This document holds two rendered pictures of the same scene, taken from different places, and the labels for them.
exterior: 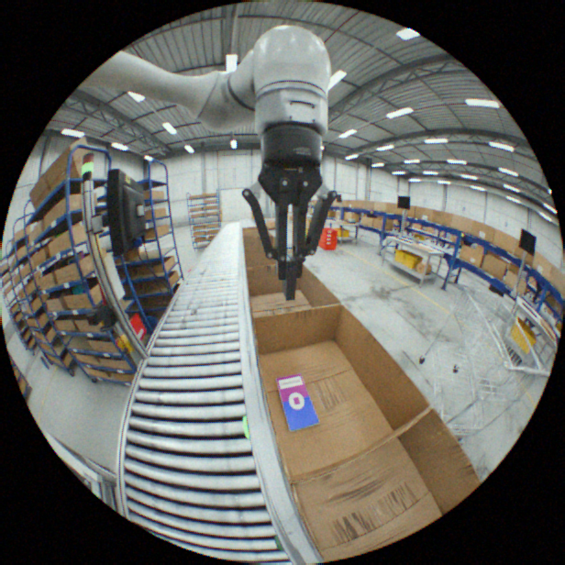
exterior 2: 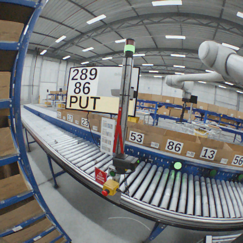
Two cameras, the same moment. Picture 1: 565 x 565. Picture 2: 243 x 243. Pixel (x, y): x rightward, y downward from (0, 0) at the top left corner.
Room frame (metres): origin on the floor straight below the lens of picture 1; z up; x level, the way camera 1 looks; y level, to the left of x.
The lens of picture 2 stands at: (0.00, 1.08, 1.35)
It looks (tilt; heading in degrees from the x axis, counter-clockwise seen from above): 12 degrees down; 313
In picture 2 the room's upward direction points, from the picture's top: 6 degrees clockwise
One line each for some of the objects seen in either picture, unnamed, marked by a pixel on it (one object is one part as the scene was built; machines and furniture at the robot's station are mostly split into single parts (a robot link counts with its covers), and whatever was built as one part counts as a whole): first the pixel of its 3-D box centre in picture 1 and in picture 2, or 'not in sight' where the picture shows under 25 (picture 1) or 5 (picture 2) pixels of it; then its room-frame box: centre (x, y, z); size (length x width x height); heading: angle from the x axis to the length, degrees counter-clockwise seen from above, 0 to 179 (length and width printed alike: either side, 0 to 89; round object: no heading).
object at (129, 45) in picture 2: (87, 165); (129, 47); (0.36, 0.68, 1.62); 0.05 x 0.05 x 0.06
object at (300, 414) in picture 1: (295, 401); not in sight; (0.19, -0.04, 0.89); 0.16 x 0.07 x 0.02; 13
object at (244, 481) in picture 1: (185, 480); (190, 192); (-0.09, 0.29, 0.72); 0.52 x 0.05 x 0.05; 104
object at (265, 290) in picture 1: (284, 299); (147, 135); (0.58, -0.01, 0.97); 0.39 x 0.29 x 0.17; 14
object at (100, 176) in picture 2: (136, 331); (104, 179); (0.42, 0.73, 0.85); 0.16 x 0.01 x 0.13; 14
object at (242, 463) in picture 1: (183, 462); (183, 191); (-0.03, 0.31, 0.72); 0.52 x 0.05 x 0.05; 104
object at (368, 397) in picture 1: (324, 382); (180, 142); (0.20, -0.10, 0.96); 0.39 x 0.29 x 0.17; 14
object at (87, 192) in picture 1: (109, 293); (119, 146); (0.36, 0.69, 1.11); 0.12 x 0.05 x 0.88; 14
